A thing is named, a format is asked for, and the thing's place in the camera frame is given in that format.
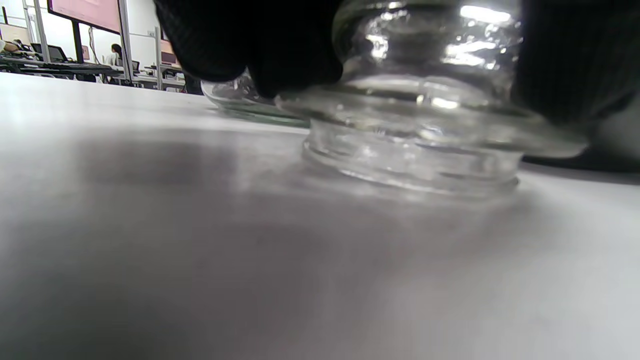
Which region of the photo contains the clear glass jar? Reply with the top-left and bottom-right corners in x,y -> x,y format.
200,70 -> 311,126

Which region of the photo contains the person's left hand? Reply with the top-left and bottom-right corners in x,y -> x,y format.
152,0 -> 640,126

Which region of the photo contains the clear glass jar lid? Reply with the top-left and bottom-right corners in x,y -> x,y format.
275,0 -> 588,198

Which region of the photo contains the computer monitor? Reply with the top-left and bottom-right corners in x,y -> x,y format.
47,0 -> 123,36

